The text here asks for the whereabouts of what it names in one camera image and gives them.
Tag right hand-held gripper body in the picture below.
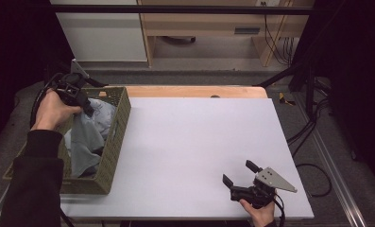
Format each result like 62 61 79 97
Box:
229 166 298 210

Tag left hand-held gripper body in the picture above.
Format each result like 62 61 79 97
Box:
51 59 92 107

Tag light blue-grey cloth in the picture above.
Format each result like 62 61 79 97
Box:
63 97 117 179

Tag olive green woven basket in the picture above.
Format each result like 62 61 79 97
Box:
3 85 132 196

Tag person's right hand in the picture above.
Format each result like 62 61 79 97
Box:
239 197 278 227

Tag person's left hand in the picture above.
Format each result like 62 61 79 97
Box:
30 89 83 132

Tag white table cover sheet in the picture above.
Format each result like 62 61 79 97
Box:
60 96 315 221

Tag white cabinet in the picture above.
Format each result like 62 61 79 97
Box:
49 0 148 62

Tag yellow and black tape piece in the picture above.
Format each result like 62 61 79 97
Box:
278 92 297 107

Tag dark curtain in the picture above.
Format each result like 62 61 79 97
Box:
293 0 375 190
0 0 75 152

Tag black tripod stand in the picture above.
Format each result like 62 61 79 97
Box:
252 31 334 117

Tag black horizontal bar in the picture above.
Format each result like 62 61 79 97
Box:
49 4 314 16

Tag wooden desk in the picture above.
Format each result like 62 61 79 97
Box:
137 0 315 68

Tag right hand-held gripper cable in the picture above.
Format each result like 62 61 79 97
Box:
274 193 286 227

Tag black floor cables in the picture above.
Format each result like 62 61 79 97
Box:
285 79 332 159

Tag black looped floor cable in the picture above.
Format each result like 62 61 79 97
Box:
294 163 333 199

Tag aluminium floor rail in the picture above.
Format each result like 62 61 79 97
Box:
293 93 368 227

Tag black hanging cables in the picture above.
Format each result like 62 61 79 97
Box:
260 1 299 66

